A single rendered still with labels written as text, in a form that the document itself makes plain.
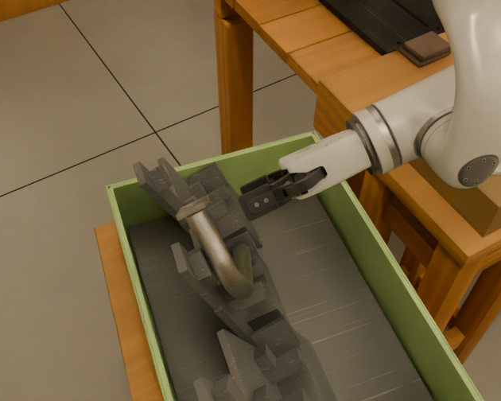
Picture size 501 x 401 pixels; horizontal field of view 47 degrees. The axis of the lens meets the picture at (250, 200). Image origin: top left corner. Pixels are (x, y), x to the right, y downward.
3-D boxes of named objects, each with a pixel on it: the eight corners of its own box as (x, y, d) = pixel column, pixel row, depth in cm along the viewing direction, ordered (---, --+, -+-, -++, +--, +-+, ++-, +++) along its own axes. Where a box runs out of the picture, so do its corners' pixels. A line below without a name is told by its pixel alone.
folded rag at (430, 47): (418, 68, 135) (421, 58, 133) (397, 51, 139) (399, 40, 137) (451, 56, 138) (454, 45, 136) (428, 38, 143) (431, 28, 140)
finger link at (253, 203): (288, 173, 68) (237, 197, 68) (289, 175, 64) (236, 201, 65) (300, 196, 68) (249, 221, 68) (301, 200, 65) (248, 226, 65)
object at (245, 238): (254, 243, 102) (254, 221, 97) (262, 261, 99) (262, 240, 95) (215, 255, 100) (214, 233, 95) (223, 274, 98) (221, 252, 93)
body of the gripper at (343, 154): (349, 115, 76) (273, 153, 77) (364, 115, 66) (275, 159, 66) (373, 166, 77) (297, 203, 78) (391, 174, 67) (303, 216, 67)
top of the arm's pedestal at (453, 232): (578, 205, 121) (587, 193, 117) (462, 268, 111) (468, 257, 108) (471, 114, 138) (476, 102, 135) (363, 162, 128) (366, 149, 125)
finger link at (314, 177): (324, 160, 71) (283, 180, 71) (329, 168, 63) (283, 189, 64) (328, 169, 71) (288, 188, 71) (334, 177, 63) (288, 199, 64)
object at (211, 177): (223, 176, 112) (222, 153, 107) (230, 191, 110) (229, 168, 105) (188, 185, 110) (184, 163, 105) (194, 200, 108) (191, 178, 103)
